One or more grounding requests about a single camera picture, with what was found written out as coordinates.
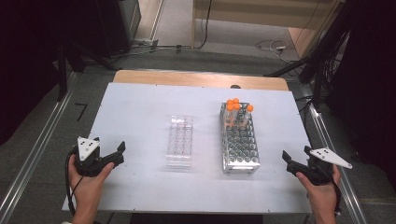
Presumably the metal floor rail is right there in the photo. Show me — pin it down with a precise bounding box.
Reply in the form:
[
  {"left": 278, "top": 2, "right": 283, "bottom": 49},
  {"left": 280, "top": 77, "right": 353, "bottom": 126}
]
[
  {"left": 306, "top": 102, "right": 369, "bottom": 224},
  {"left": 0, "top": 72, "right": 79, "bottom": 220}
]

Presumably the white floor cable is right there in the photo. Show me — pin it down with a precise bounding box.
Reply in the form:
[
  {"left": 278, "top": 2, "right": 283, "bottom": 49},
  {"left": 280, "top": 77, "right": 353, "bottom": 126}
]
[{"left": 255, "top": 38, "right": 289, "bottom": 63}]

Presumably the black stand with cables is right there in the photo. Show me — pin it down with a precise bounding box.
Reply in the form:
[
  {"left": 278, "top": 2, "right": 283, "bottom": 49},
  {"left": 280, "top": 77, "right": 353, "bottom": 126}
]
[{"left": 263, "top": 0, "right": 353, "bottom": 108}]

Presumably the white board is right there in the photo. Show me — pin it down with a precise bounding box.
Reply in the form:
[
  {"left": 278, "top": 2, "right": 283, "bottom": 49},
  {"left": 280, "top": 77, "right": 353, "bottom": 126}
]
[{"left": 61, "top": 82, "right": 334, "bottom": 216}]

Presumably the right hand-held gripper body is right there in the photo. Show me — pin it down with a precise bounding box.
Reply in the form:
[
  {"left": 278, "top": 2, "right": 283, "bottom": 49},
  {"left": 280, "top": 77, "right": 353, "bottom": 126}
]
[{"left": 293, "top": 147, "right": 354, "bottom": 187}]

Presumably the black floor cable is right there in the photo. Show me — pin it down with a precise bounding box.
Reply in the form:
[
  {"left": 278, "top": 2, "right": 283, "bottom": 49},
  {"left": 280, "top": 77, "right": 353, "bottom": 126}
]
[{"left": 197, "top": 0, "right": 214, "bottom": 50}]

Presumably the right hand-held gripper black cable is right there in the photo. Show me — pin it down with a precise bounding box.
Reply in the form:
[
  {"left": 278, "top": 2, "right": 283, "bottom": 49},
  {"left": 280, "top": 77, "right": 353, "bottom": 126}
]
[{"left": 323, "top": 169, "right": 343, "bottom": 217}]

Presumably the person's left hand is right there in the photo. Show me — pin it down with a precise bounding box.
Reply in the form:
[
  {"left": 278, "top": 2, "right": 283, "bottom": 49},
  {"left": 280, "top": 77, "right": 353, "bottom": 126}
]
[{"left": 68, "top": 154, "right": 116, "bottom": 203}]

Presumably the grey power strip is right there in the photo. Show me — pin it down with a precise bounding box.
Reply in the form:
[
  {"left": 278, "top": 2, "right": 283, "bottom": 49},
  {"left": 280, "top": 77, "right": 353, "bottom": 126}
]
[{"left": 133, "top": 38, "right": 161, "bottom": 49}]

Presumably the dark curtain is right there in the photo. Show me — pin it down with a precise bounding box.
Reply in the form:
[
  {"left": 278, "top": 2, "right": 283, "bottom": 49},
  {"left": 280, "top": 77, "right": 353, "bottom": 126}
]
[
  {"left": 325, "top": 0, "right": 396, "bottom": 190},
  {"left": 0, "top": 0, "right": 68, "bottom": 146}
]

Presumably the black metal stand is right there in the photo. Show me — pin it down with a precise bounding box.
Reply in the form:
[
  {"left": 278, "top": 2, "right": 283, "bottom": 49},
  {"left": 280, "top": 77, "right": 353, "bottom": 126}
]
[{"left": 56, "top": 43, "right": 69, "bottom": 103}]

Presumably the hand-held gripper black cable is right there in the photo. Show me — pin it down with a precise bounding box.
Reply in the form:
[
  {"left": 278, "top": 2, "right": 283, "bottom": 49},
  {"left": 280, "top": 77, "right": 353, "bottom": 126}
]
[
  {"left": 64, "top": 146, "right": 85, "bottom": 217},
  {"left": 323, "top": 169, "right": 343, "bottom": 217}
]

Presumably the clear plastic tube rack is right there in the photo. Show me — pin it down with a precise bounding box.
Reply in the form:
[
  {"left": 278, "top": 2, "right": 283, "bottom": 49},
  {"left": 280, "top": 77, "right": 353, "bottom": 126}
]
[{"left": 165, "top": 115, "right": 194, "bottom": 171}]

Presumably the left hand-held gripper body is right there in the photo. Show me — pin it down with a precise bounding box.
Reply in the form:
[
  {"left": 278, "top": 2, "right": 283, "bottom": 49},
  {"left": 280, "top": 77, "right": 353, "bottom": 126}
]
[{"left": 74, "top": 136, "right": 108, "bottom": 178}]

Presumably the left hand-held gripper black cable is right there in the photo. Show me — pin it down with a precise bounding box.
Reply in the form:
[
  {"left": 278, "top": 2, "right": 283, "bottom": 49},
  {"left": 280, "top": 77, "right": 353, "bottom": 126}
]
[{"left": 64, "top": 146, "right": 85, "bottom": 217}]

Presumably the person's right hand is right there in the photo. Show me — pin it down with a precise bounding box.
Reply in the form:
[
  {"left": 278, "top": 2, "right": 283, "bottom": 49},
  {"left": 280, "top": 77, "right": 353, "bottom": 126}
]
[{"left": 295, "top": 164, "right": 343, "bottom": 207}]

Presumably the metal tube rack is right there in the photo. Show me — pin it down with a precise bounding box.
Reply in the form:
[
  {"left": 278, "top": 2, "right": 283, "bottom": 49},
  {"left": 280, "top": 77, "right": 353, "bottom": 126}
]
[{"left": 219, "top": 102, "right": 262, "bottom": 175}]

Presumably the black cabinet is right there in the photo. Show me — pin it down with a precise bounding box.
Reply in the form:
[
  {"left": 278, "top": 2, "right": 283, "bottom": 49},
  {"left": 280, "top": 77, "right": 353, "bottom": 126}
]
[{"left": 62, "top": 0, "right": 142, "bottom": 60}]

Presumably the wooden table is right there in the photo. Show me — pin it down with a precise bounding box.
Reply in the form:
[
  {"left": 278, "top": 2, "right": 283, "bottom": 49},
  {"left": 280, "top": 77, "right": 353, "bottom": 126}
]
[{"left": 112, "top": 69, "right": 290, "bottom": 91}]

